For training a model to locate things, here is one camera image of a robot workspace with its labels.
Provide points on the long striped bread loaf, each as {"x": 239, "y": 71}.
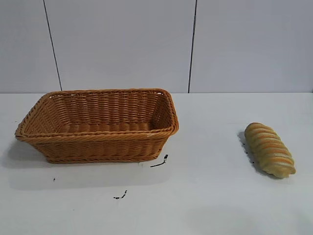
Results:
{"x": 269, "y": 149}

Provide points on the brown woven wicker basket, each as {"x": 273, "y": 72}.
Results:
{"x": 97, "y": 144}

